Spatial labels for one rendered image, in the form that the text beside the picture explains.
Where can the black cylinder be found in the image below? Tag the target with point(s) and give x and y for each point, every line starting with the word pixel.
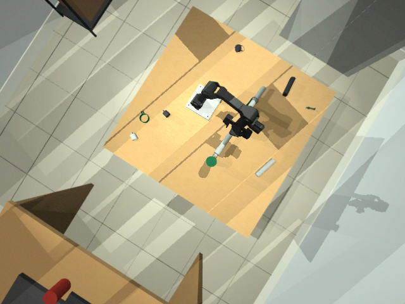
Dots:
pixel 288 87

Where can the dark green post with cap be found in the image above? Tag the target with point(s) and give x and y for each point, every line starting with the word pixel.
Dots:
pixel 211 161

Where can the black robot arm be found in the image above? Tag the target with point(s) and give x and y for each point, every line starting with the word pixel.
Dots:
pixel 248 114

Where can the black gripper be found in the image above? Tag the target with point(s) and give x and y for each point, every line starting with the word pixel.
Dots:
pixel 246 132

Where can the grey metal cup with side tab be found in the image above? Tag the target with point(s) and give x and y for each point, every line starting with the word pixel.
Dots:
pixel 217 151

